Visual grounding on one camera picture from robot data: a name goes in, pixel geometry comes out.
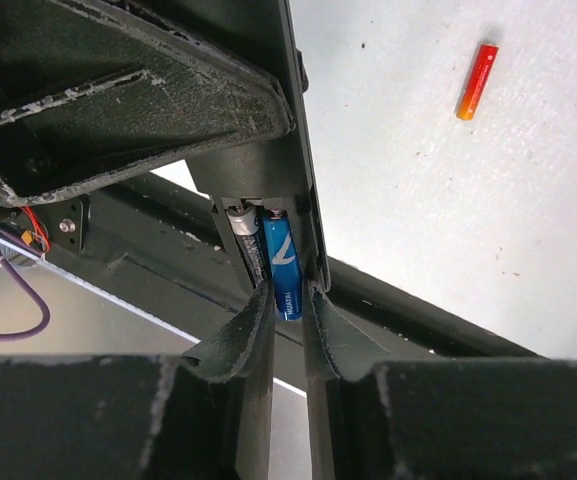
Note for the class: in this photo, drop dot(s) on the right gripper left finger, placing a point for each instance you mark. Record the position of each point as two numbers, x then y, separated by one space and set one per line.
227 396

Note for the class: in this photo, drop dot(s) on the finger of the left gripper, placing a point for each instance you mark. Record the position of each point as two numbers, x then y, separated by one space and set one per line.
130 33
77 136

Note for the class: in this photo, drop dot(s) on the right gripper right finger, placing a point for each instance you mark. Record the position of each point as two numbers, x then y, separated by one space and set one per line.
348 424

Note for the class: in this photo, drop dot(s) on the light blue battery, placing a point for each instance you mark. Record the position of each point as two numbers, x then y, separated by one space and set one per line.
284 265

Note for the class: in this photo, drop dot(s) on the grey silver battery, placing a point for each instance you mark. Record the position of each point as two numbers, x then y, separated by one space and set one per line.
246 226

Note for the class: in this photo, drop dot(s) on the black remote control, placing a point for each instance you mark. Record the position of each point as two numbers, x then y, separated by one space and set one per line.
279 172

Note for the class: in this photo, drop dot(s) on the red orange battery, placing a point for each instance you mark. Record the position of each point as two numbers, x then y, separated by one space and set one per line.
483 62

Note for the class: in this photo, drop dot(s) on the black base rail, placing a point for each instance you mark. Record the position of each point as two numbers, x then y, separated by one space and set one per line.
161 248

